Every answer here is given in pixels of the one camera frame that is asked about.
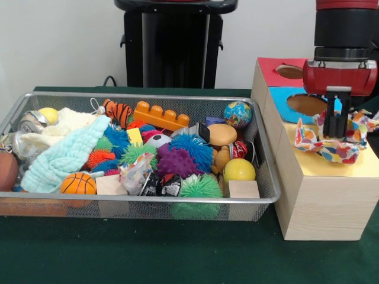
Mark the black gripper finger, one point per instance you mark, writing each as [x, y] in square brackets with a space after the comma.
[328, 124]
[342, 124]

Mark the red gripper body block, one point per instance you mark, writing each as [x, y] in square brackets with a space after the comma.
[340, 78]

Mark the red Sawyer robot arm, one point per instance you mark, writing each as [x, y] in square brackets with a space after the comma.
[343, 29]

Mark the wooden box with three holes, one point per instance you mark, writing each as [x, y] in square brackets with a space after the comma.
[325, 210]

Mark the shallow mesh toy bin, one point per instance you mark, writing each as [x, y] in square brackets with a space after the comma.
[133, 208]

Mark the green cloth side table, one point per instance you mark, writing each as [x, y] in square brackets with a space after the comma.
[373, 103]

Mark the black upright bar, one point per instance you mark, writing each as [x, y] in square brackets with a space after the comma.
[374, 48]

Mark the globe print ball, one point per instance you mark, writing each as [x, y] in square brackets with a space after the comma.
[237, 114]

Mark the smooth yellow ball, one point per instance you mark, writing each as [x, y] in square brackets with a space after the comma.
[239, 171]

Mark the purple spiky ball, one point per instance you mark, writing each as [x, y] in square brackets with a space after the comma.
[176, 161]

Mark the dark green tablecloth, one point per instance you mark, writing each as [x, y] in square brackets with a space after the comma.
[148, 251]

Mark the orange toy basketball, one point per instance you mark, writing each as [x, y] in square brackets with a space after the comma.
[78, 183]

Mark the cream knitted cloth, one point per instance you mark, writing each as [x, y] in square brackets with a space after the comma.
[68, 124]

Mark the light blue cloth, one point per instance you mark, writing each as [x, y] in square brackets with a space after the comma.
[65, 156]

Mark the brown toy football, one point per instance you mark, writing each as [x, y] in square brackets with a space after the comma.
[7, 171]

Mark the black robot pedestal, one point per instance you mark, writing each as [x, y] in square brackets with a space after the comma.
[174, 44]

